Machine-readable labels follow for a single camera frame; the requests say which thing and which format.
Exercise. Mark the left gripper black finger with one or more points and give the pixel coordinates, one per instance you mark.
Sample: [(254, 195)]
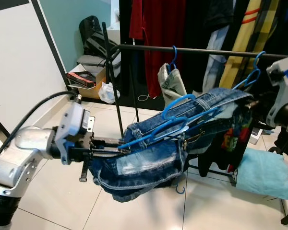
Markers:
[(110, 143), (113, 153)]

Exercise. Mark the blue denim shorts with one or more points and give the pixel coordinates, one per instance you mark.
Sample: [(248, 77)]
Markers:
[(149, 167)]

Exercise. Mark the blue plastic hanger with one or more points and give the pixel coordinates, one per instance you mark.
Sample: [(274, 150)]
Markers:
[(255, 70), (174, 52), (178, 98)]

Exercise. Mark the white plastic bag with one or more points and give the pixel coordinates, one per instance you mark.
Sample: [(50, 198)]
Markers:
[(108, 93)]

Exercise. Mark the black t-shirt colourful print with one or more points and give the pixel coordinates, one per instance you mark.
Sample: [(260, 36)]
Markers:
[(242, 158)]

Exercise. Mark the brown cardboard box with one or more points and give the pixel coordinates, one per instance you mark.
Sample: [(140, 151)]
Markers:
[(93, 90)]

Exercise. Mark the light blue towel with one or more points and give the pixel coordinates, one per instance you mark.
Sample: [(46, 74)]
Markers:
[(264, 172)]

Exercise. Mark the red black carton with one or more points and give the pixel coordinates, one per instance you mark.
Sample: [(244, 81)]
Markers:
[(81, 79)]

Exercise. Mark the yellow plaid hanging garment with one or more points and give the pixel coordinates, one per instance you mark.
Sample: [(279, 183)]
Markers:
[(245, 43)]

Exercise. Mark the light blue hanging jeans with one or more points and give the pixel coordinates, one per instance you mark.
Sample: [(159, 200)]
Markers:
[(213, 62)]

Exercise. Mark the grey green shorts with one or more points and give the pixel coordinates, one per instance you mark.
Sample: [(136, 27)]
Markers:
[(172, 88)]

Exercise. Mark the black metal clothes rack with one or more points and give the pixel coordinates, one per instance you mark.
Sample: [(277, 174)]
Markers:
[(206, 50)]

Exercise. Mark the black hanging jacket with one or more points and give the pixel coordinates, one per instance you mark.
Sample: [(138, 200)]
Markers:
[(221, 14)]

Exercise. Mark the black backpack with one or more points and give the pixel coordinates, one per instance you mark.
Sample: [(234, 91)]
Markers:
[(93, 38)]

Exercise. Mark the red hanging garment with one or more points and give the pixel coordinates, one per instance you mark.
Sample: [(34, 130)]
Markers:
[(158, 38)]

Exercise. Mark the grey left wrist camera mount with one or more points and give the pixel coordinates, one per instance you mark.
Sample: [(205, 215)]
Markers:
[(72, 124)]

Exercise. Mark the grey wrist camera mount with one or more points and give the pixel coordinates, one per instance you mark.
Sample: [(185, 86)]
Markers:
[(281, 72), (72, 124)]

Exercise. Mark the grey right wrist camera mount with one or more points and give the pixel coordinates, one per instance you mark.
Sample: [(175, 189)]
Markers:
[(281, 72)]

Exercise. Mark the black wall edge trim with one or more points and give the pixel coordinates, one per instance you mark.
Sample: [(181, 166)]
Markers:
[(51, 40)]

